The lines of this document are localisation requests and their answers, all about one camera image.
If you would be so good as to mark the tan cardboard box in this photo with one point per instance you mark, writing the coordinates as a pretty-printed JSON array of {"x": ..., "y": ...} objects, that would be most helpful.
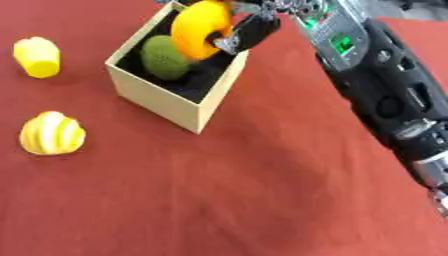
[{"x": 175, "y": 80}]

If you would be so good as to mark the green fuzzy toy fruit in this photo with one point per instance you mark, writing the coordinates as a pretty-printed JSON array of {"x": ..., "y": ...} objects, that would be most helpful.
[{"x": 163, "y": 58}]

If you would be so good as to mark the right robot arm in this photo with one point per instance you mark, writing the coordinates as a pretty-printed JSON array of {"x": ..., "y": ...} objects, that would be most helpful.
[{"x": 379, "y": 83}]

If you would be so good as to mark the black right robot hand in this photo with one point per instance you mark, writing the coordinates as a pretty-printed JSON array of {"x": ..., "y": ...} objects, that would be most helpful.
[{"x": 256, "y": 28}]

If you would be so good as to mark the yellow white striped toy fruit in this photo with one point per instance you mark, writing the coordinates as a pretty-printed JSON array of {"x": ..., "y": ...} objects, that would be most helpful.
[{"x": 52, "y": 133}]

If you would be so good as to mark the yellow toy pepper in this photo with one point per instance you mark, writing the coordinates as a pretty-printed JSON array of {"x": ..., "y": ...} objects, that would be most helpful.
[{"x": 38, "y": 57}]

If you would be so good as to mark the orange toy fruit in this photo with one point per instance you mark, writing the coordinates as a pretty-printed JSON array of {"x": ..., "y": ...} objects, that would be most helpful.
[{"x": 195, "y": 26}]

